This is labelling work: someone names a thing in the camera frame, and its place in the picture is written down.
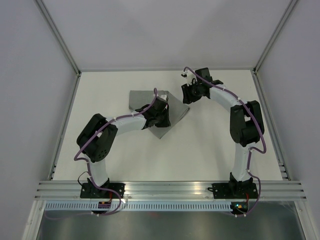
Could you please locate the aluminium mounting rail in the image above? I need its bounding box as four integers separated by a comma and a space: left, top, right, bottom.
33, 180, 307, 202

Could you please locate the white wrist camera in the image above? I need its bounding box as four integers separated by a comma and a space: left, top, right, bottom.
181, 70, 197, 86
153, 94, 169, 103

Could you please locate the white slotted cable duct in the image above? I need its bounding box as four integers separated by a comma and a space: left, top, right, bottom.
44, 200, 232, 212

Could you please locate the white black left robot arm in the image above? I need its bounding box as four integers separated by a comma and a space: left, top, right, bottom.
74, 96, 171, 198

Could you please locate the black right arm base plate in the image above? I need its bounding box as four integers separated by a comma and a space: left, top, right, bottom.
207, 183, 258, 200

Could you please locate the left aluminium frame post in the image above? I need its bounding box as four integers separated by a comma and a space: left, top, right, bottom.
34, 0, 81, 77

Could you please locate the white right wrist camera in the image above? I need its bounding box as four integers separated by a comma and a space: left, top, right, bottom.
181, 70, 197, 86

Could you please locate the aluminium frame post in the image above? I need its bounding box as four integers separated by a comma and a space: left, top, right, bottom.
252, 0, 300, 74
34, 0, 81, 77

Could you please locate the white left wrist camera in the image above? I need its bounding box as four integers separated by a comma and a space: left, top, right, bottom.
153, 94, 169, 103

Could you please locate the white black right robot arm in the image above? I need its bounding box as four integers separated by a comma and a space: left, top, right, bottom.
181, 66, 267, 198

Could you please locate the right aluminium frame post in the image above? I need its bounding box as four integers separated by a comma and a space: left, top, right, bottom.
252, 0, 300, 74

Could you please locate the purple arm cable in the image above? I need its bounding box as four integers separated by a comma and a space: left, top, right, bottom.
183, 66, 267, 218
44, 87, 161, 221

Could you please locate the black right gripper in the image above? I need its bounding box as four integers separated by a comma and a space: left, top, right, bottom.
181, 80, 203, 105

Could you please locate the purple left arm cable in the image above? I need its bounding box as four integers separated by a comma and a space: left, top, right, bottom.
44, 87, 161, 221

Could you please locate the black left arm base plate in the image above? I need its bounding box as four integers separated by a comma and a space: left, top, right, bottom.
77, 177, 125, 199

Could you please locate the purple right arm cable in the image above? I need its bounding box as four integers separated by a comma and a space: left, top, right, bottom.
183, 66, 267, 218

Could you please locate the grey cloth napkin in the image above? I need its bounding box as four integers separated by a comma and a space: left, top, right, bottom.
128, 90, 190, 139

